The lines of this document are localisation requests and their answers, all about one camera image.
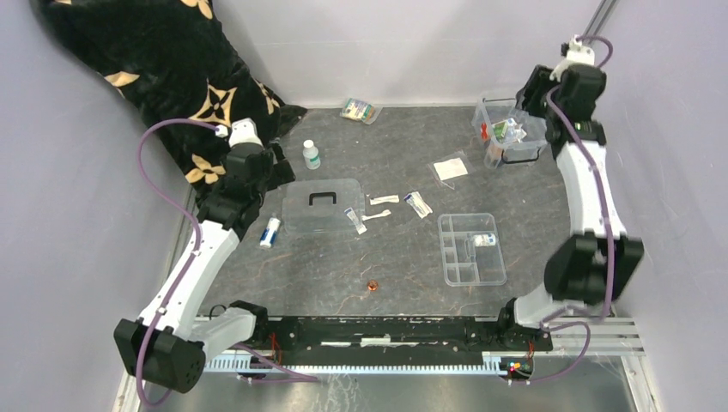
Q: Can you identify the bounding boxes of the white bottle green label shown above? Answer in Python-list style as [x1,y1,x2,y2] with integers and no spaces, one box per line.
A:
[302,139,321,170]

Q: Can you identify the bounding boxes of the clear plastic storage box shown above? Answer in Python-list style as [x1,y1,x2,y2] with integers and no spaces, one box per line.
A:
[471,96,548,169]

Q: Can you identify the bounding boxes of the blue white bandage roll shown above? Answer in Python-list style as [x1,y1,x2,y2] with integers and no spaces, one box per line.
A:
[259,215,282,249]

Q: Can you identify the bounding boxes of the brown medicine bottle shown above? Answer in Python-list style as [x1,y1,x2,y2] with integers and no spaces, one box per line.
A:
[484,142,503,169]

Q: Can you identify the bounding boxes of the teal item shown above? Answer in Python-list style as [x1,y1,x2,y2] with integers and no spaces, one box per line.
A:
[493,118,527,147]

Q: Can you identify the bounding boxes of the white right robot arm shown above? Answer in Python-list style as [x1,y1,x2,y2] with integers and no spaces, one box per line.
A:
[495,64,645,350]

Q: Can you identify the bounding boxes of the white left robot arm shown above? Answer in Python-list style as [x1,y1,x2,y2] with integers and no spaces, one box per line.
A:
[113,141,295,393]

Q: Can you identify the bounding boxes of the colourful bandage packet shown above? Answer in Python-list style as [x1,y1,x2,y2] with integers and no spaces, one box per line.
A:
[339,98,381,124]

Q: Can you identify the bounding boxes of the white blue wipe sachet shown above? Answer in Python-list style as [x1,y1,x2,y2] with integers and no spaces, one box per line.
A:
[344,208,367,234]

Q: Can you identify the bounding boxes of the gauze pad in clear bag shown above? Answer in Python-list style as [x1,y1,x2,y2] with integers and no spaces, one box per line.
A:
[428,150,476,190]

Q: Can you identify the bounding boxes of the white plaster strip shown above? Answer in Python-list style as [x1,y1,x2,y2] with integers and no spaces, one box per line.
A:
[369,195,400,205]

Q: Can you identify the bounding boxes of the black floral plush blanket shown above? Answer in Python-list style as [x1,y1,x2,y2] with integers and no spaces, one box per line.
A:
[31,0,306,197]

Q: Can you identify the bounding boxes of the clear compartment organizer tray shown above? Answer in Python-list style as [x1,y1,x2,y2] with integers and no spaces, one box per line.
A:
[437,213,507,287]

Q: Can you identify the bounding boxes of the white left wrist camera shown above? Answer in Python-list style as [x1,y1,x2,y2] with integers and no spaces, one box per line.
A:
[228,118,264,148]

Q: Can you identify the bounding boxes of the clear box lid black handle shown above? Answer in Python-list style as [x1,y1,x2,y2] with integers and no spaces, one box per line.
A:
[282,179,365,235]

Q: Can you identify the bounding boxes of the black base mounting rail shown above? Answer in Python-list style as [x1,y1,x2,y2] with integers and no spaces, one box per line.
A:
[230,300,554,367]

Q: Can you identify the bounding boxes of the white slotted cable duct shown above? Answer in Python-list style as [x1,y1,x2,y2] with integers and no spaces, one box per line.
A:
[203,350,532,377]

